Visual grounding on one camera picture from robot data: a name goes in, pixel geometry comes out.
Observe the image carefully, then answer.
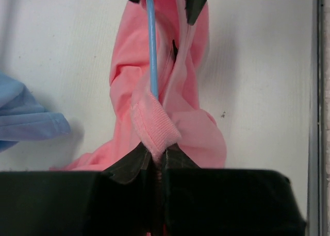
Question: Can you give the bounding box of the white metal clothes rack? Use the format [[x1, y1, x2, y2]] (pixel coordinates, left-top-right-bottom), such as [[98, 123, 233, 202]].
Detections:
[[307, 0, 328, 235]]

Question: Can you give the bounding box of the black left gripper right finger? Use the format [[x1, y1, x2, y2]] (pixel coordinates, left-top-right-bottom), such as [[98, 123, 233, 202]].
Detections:
[[162, 146, 306, 235]]

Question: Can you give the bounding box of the blue wire hanger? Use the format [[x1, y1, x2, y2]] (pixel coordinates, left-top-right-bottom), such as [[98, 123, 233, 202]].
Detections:
[[146, 0, 158, 99]]

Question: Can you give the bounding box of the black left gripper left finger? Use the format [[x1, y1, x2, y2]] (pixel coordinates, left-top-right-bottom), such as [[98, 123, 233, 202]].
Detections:
[[1, 144, 152, 235]]

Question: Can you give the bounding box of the pink t shirt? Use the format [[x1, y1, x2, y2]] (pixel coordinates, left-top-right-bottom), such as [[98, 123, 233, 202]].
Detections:
[[48, 0, 227, 171]]

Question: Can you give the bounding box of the blue t shirt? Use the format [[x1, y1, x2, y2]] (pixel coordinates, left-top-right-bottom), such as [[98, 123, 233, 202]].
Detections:
[[1, 73, 71, 151]]

